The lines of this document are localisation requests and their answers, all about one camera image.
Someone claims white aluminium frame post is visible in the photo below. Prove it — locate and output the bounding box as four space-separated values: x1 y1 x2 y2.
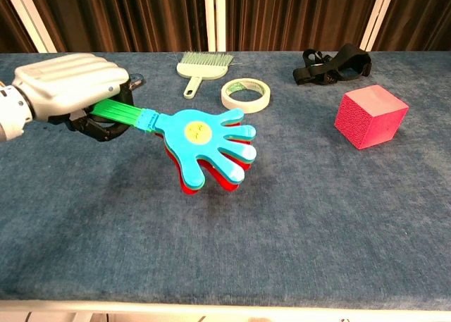
6 0 58 54
359 0 397 51
204 0 227 52

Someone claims red foam cube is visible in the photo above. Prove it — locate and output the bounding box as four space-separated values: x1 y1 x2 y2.
333 84 410 151

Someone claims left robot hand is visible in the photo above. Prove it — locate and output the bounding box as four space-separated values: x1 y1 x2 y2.
12 53 139 142

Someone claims blue table cloth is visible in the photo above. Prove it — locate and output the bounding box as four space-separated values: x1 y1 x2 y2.
0 51 451 311

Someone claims beige masking tape roll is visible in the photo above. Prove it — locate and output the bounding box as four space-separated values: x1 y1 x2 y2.
221 78 272 113

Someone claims blue hand clapper toy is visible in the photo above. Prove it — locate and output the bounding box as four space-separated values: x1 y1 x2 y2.
89 99 257 196

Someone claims dark brown curtain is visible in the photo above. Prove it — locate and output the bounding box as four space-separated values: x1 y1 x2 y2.
0 0 451 54

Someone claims green dustpan brush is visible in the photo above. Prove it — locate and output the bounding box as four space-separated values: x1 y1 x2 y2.
173 51 235 99

